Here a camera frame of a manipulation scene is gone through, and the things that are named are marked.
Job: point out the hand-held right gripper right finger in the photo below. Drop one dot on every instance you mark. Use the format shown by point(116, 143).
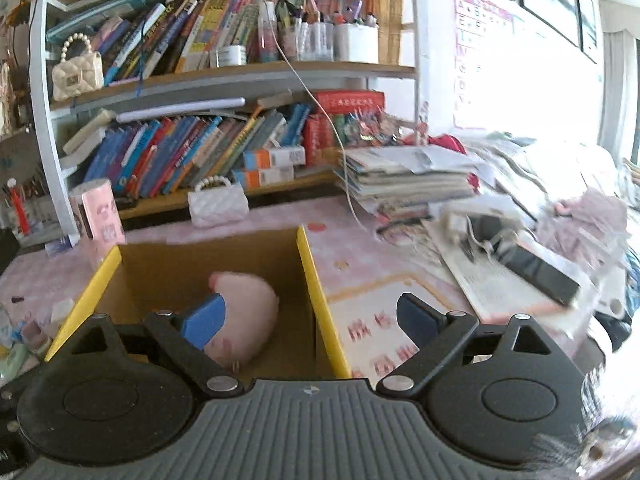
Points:
point(415, 317)

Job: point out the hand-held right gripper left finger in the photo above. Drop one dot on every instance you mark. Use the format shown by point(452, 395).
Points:
point(205, 322)

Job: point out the round pink plush toy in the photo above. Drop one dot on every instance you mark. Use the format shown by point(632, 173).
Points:
point(250, 310)

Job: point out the yellow-flapped cardboard box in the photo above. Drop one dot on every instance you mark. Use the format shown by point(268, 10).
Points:
point(165, 270)

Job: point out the pile of loose papers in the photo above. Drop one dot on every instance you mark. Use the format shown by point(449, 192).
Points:
point(490, 285)

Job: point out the pink checkered tablecloth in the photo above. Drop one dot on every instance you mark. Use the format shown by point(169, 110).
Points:
point(350, 250)

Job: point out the white quilted handbag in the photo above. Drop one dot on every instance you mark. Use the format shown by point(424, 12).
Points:
point(217, 207)

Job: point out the black rectangular case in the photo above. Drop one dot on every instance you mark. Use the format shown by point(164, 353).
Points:
point(542, 272)

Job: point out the stack of magazines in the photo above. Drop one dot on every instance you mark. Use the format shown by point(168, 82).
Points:
point(410, 180)

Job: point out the pink humidifier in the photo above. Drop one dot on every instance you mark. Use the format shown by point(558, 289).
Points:
point(102, 220)

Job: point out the orange and white box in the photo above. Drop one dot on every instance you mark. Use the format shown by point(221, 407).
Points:
point(275, 157)
point(265, 178)

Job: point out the row of blue books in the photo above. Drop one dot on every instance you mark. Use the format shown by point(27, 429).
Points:
point(165, 155)

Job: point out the red cloth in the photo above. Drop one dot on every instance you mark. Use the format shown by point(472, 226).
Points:
point(445, 144)

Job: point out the pink crumpled cloth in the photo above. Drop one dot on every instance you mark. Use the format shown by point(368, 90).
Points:
point(585, 225)

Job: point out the pile of colourful packets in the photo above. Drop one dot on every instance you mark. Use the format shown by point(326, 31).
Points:
point(365, 130)

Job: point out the grey fluffy fur trim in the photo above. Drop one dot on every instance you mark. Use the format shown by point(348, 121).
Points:
point(575, 452)

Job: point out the white paperback book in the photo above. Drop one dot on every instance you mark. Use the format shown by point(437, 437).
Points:
point(82, 152)

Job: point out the white rolled tube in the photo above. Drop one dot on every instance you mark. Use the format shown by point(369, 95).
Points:
point(180, 109)

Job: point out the red tassel ornament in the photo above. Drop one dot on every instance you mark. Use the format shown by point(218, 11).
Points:
point(20, 210)

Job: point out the red box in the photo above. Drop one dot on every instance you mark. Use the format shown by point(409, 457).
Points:
point(350, 102)

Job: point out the cream paperback book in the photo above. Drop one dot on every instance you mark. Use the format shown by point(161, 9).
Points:
point(87, 130)

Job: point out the white wooden bookshelf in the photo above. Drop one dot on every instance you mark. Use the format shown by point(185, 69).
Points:
point(225, 74)

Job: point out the white round jar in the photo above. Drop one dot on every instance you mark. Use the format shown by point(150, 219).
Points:
point(229, 56)

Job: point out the cream quilted handbag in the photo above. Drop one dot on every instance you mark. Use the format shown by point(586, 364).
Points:
point(77, 77)

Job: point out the white pen holder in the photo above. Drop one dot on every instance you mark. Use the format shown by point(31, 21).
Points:
point(356, 44)

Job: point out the row of colourful books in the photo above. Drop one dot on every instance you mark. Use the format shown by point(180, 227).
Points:
point(200, 30)

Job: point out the clear bottle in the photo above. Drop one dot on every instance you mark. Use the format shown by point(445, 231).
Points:
point(267, 35)

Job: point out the bamboo box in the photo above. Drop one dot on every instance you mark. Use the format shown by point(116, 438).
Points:
point(387, 20)

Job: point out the white curtain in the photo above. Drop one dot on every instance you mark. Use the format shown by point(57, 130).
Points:
point(620, 90)

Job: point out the pink wall poster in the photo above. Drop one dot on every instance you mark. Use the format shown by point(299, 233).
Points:
point(480, 25)

